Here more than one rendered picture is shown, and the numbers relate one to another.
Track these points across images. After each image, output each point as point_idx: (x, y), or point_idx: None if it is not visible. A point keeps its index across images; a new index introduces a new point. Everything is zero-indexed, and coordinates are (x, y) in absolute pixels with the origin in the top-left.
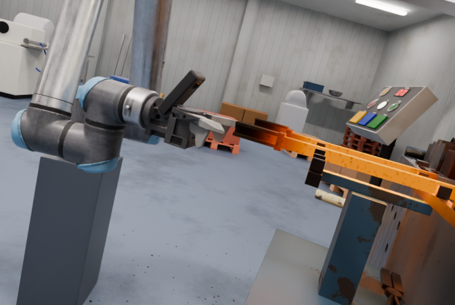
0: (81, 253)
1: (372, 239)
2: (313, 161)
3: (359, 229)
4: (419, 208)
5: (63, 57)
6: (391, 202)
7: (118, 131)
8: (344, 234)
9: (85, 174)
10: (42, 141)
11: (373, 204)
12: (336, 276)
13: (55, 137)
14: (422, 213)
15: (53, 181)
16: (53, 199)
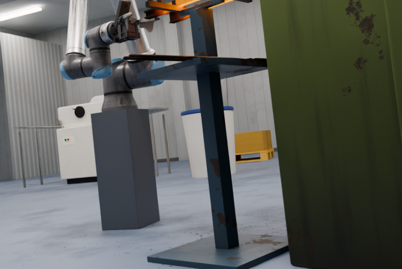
0: (130, 173)
1: (202, 26)
2: None
3: (197, 25)
4: (216, 0)
5: (74, 27)
6: (207, 6)
7: (104, 49)
8: (193, 31)
9: (117, 115)
10: (73, 68)
11: (197, 9)
12: (198, 54)
13: (78, 64)
14: (219, 2)
15: (101, 128)
16: (104, 140)
